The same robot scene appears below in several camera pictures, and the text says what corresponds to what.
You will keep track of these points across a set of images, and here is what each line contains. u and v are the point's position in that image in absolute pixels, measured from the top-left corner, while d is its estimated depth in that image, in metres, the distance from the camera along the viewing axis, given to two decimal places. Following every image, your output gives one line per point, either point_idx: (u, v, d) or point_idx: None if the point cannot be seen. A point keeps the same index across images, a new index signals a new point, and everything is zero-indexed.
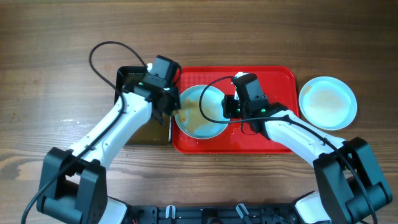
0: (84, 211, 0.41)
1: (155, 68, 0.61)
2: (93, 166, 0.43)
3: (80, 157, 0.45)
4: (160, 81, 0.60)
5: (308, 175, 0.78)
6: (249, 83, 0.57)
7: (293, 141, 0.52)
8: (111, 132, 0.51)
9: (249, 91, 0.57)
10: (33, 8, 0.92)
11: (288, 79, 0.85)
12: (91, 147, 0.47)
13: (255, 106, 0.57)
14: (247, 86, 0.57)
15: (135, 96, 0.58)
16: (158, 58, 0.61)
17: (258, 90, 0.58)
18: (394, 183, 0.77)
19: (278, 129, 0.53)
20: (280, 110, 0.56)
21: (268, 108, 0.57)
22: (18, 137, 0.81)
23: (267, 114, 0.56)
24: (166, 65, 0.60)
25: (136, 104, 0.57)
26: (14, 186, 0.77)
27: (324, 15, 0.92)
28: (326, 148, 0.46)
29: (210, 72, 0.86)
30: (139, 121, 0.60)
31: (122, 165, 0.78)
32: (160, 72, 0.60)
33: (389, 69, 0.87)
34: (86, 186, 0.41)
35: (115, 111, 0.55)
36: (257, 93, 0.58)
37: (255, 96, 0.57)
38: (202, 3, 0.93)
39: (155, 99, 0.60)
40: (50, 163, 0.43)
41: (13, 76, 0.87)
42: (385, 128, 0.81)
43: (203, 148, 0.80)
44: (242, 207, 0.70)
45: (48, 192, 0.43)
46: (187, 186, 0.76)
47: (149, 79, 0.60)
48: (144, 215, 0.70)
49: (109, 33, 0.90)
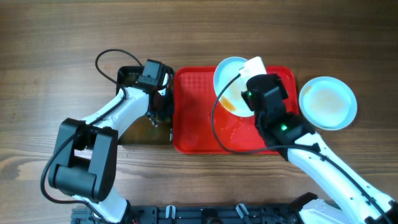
0: (97, 174, 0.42)
1: (147, 71, 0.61)
2: (107, 130, 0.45)
3: (92, 125, 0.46)
4: (152, 81, 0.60)
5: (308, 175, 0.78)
6: (268, 93, 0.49)
7: (322, 180, 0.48)
8: (117, 111, 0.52)
9: (268, 102, 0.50)
10: (33, 8, 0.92)
11: (288, 79, 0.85)
12: (102, 118, 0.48)
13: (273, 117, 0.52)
14: (266, 98, 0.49)
15: (133, 89, 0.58)
16: (149, 62, 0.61)
17: (277, 99, 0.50)
18: (394, 182, 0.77)
19: (309, 162, 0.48)
20: (300, 128, 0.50)
21: (290, 124, 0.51)
22: (17, 137, 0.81)
23: (288, 134, 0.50)
24: (157, 66, 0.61)
25: (135, 94, 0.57)
26: (14, 186, 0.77)
27: (324, 15, 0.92)
28: (372, 208, 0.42)
29: (209, 72, 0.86)
30: (139, 111, 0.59)
31: (122, 165, 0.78)
32: (152, 73, 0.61)
33: (388, 69, 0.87)
34: (100, 148, 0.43)
35: (118, 98, 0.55)
36: (275, 104, 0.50)
37: (273, 107, 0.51)
38: (202, 3, 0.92)
39: (151, 94, 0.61)
40: (64, 129, 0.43)
41: (13, 76, 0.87)
42: (385, 128, 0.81)
43: (204, 147, 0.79)
44: (242, 208, 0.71)
45: (62, 159, 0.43)
46: (187, 186, 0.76)
47: (142, 79, 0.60)
48: (144, 215, 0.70)
49: (109, 33, 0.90)
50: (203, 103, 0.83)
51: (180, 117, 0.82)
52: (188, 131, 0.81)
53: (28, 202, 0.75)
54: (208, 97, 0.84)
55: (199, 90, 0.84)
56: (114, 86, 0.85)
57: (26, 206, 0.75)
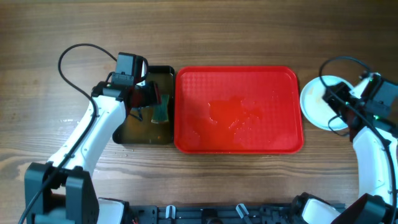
0: (77, 216, 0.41)
1: (120, 67, 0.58)
2: (76, 172, 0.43)
3: (61, 165, 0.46)
4: (127, 78, 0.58)
5: (308, 175, 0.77)
6: (389, 84, 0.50)
7: (365, 158, 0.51)
8: (89, 134, 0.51)
9: (380, 92, 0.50)
10: (33, 8, 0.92)
11: (291, 79, 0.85)
12: (70, 155, 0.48)
13: (372, 108, 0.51)
14: (384, 86, 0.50)
15: (106, 98, 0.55)
16: (120, 56, 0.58)
17: (389, 97, 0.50)
18: None
19: (370, 143, 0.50)
20: (387, 128, 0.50)
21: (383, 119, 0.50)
22: (17, 137, 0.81)
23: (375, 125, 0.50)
24: (131, 60, 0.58)
25: (107, 106, 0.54)
26: (14, 186, 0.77)
27: (324, 15, 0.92)
28: (389, 197, 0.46)
29: (211, 72, 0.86)
30: (117, 119, 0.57)
31: (122, 165, 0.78)
32: (125, 69, 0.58)
33: (390, 69, 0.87)
34: (71, 196, 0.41)
35: (88, 116, 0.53)
36: (384, 99, 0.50)
37: (379, 101, 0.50)
38: (202, 3, 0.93)
39: (127, 96, 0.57)
40: (30, 179, 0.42)
41: (13, 76, 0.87)
42: None
43: (204, 148, 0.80)
44: (242, 207, 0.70)
45: (37, 208, 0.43)
46: (187, 186, 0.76)
47: (116, 79, 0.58)
48: (144, 215, 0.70)
49: (109, 33, 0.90)
50: (204, 104, 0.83)
51: (180, 117, 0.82)
52: (188, 131, 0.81)
53: None
54: (208, 97, 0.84)
55: (199, 90, 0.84)
56: None
57: None
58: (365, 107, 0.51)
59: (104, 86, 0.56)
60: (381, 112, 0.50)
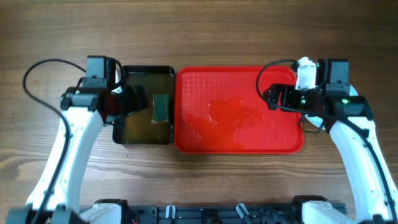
0: None
1: (91, 71, 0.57)
2: (59, 210, 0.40)
3: (43, 206, 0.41)
4: (100, 80, 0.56)
5: (308, 175, 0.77)
6: (336, 63, 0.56)
7: (353, 168, 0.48)
8: (66, 160, 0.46)
9: (333, 71, 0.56)
10: (33, 8, 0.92)
11: (291, 79, 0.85)
12: (51, 191, 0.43)
13: (333, 89, 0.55)
14: (333, 65, 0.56)
15: (76, 107, 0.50)
16: (91, 59, 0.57)
17: (342, 74, 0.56)
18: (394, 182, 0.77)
19: (351, 142, 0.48)
20: (359, 109, 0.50)
21: (350, 98, 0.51)
22: (17, 137, 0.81)
23: (346, 109, 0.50)
24: (101, 61, 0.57)
25: (81, 120, 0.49)
26: (15, 186, 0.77)
27: (324, 15, 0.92)
28: (386, 209, 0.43)
29: (212, 72, 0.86)
30: (94, 129, 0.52)
31: (122, 165, 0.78)
32: (97, 71, 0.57)
33: (389, 69, 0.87)
34: None
35: (61, 137, 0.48)
36: (339, 78, 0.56)
37: (336, 81, 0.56)
38: (202, 3, 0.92)
39: (102, 99, 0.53)
40: None
41: (13, 76, 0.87)
42: (385, 128, 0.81)
43: (204, 148, 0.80)
44: (242, 208, 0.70)
45: None
46: (187, 186, 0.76)
47: (88, 83, 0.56)
48: (144, 216, 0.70)
49: (109, 33, 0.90)
50: (204, 104, 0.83)
51: (180, 117, 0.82)
52: (188, 131, 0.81)
53: None
54: (208, 97, 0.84)
55: (199, 90, 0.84)
56: None
57: None
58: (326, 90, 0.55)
59: (73, 94, 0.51)
60: (342, 89, 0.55)
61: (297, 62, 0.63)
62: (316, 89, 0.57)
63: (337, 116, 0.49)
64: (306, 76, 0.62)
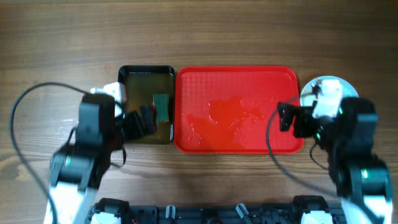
0: None
1: (84, 122, 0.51)
2: None
3: None
4: (94, 135, 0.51)
5: (308, 175, 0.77)
6: (365, 116, 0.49)
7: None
8: None
9: (360, 129, 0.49)
10: (33, 9, 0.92)
11: (291, 79, 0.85)
12: None
13: (354, 148, 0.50)
14: (360, 121, 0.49)
15: (66, 178, 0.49)
16: (83, 107, 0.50)
17: (369, 132, 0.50)
18: (394, 182, 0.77)
19: (360, 216, 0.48)
20: (380, 183, 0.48)
21: (372, 170, 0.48)
22: (17, 137, 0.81)
23: (364, 183, 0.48)
24: (94, 112, 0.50)
25: (69, 201, 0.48)
26: (14, 186, 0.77)
27: (324, 15, 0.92)
28: None
29: (212, 72, 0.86)
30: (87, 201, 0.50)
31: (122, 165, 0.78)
32: (91, 124, 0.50)
33: (389, 69, 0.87)
34: None
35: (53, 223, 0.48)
36: (364, 134, 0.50)
37: (360, 139, 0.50)
38: (202, 3, 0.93)
39: (97, 163, 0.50)
40: None
41: (13, 76, 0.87)
42: (385, 128, 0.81)
43: (204, 148, 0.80)
44: (242, 208, 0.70)
45: None
46: (187, 186, 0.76)
47: (82, 135, 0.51)
48: (144, 215, 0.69)
49: (109, 33, 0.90)
50: (204, 104, 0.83)
51: (180, 117, 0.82)
52: (188, 132, 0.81)
53: (28, 202, 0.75)
54: (208, 97, 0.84)
55: (199, 90, 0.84)
56: None
57: (26, 205, 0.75)
58: (348, 150, 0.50)
59: (63, 158, 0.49)
60: (364, 150, 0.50)
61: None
62: (340, 139, 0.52)
63: (354, 192, 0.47)
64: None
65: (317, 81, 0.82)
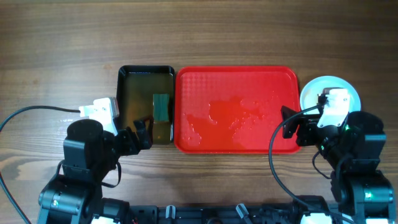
0: None
1: (69, 159, 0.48)
2: None
3: None
4: (82, 170, 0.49)
5: (308, 175, 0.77)
6: (372, 136, 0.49)
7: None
8: None
9: (365, 148, 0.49)
10: (33, 9, 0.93)
11: (291, 79, 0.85)
12: None
13: (360, 167, 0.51)
14: (367, 140, 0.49)
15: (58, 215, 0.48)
16: (66, 142, 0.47)
17: (374, 151, 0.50)
18: (394, 182, 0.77)
19: None
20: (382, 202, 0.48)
21: (377, 190, 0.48)
22: (17, 137, 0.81)
23: (368, 203, 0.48)
24: (78, 149, 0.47)
25: None
26: (14, 186, 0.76)
27: (324, 15, 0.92)
28: None
29: (212, 72, 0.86)
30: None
31: (122, 165, 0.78)
32: (76, 161, 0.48)
33: (390, 69, 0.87)
34: None
35: None
36: (369, 154, 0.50)
37: (366, 157, 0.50)
38: (202, 3, 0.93)
39: (89, 200, 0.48)
40: None
41: (13, 76, 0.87)
42: (385, 128, 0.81)
43: (204, 148, 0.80)
44: (242, 207, 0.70)
45: None
46: (187, 186, 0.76)
47: (69, 172, 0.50)
48: (144, 215, 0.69)
49: (109, 33, 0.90)
50: (204, 104, 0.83)
51: (180, 117, 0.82)
52: (188, 132, 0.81)
53: (28, 202, 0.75)
54: (208, 97, 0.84)
55: (199, 91, 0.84)
56: (114, 86, 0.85)
57: (26, 206, 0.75)
58: (353, 168, 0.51)
59: (51, 203, 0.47)
60: (369, 168, 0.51)
61: (326, 98, 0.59)
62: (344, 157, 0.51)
63: (359, 213, 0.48)
64: (334, 116, 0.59)
65: (315, 81, 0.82)
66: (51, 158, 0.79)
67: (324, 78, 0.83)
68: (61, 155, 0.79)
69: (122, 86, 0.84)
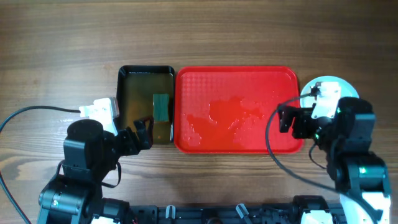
0: None
1: (70, 159, 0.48)
2: None
3: None
4: (82, 171, 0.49)
5: (308, 175, 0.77)
6: (362, 114, 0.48)
7: (352, 219, 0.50)
8: None
9: (356, 127, 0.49)
10: (33, 9, 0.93)
11: (291, 79, 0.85)
12: None
13: (352, 146, 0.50)
14: (357, 119, 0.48)
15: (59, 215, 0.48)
16: (67, 143, 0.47)
17: (366, 129, 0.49)
18: (394, 182, 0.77)
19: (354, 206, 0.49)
20: (378, 178, 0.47)
21: (370, 164, 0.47)
22: (18, 137, 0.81)
23: (364, 179, 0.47)
24: (79, 149, 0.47)
25: None
26: (14, 186, 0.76)
27: (324, 15, 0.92)
28: None
29: (212, 72, 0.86)
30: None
31: (122, 165, 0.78)
32: (77, 162, 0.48)
33: (389, 69, 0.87)
34: None
35: None
36: (361, 134, 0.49)
37: (357, 136, 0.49)
38: (202, 3, 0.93)
39: (89, 200, 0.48)
40: None
41: (13, 76, 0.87)
42: (385, 128, 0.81)
43: (204, 148, 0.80)
44: (242, 207, 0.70)
45: None
46: (187, 186, 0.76)
47: (69, 171, 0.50)
48: (144, 216, 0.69)
49: (109, 33, 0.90)
50: (204, 104, 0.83)
51: (180, 117, 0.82)
52: (188, 131, 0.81)
53: (28, 202, 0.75)
54: (208, 97, 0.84)
55: (199, 91, 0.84)
56: (114, 86, 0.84)
57: (26, 206, 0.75)
58: (345, 147, 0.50)
59: (51, 203, 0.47)
60: (362, 146, 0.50)
61: (319, 89, 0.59)
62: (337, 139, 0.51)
63: (354, 189, 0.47)
64: (325, 106, 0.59)
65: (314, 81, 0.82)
66: (51, 158, 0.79)
67: (323, 78, 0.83)
68: (61, 155, 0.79)
69: (122, 86, 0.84)
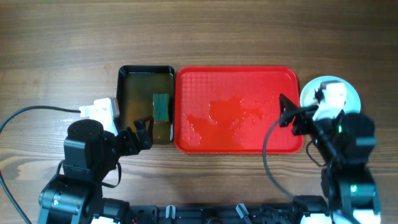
0: None
1: (71, 159, 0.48)
2: None
3: None
4: (83, 171, 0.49)
5: (308, 175, 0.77)
6: (362, 139, 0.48)
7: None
8: None
9: (355, 150, 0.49)
10: (33, 8, 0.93)
11: (291, 79, 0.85)
12: None
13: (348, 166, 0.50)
14: (357, 142, 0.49)
15: (59, 214, 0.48)
16: (67, 143, 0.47)
17: (364, 153, 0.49)
18: (393, 182, 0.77)
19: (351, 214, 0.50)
20: (369, 197, 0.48)
21: (363, 183, 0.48)
22: (18, 137, 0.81)
23: (355, 198, 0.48)
24: (80, 149, 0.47)
25: None
26: (14, 186, 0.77)
27: (324, 15, 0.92)
28: None
29: (212, 72, 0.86)
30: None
31: (122, 165, 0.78)
32: (78, 161, 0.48)
33: (389, 69, 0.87)
34: None
35: None
36: (359, 155, 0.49)
37: (354, 156, 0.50)
38: (202, 3, 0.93)
39: (89, 200, 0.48)
40: None
41: (13, 76, 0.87)
42: (385, 128, 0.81)
43: (204, 148, 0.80)
44: (242, 208, 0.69)
45: None
46: (187, 186, 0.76)
47: (69, 171, 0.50)
48: (144, 215, 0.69)
49: (109, 33, 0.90)
50: (204, 104, 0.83)
51: (180, 117, 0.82)
52: (188, 132, 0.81)
53: (28, 202, 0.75)
54: (208, 97, 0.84)
55: (199, 91, 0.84)
56: (114, 86, 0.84)
57: (26, 206, 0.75)
58: (340, 166, 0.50)
59: (51, 202, 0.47)
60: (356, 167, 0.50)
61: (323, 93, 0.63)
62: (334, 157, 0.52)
63: (346, 208, 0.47)
64: (332, 109, 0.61)
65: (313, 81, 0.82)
66: (51, 158, 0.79)
67: (322, 78, 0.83)
68: (61, 155, 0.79)
69: (122, 86, 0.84)
